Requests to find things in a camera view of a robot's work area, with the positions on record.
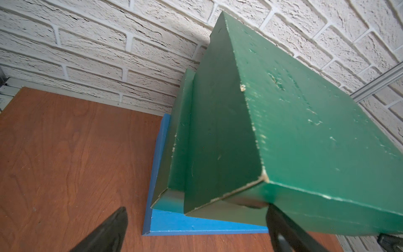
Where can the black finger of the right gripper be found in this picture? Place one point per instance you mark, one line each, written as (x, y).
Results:
(390, 243)

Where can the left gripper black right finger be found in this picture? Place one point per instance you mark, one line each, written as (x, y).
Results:
(287, 236)

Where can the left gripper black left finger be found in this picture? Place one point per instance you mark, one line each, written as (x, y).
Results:
(108, 236)

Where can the green shoebox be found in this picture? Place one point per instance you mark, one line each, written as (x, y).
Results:
(171, 167)
(265, 129)

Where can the blue shoebox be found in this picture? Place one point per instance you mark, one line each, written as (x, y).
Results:
(163, 223)

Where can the right aluminium corner post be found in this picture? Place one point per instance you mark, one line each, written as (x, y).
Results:
(379, 83)

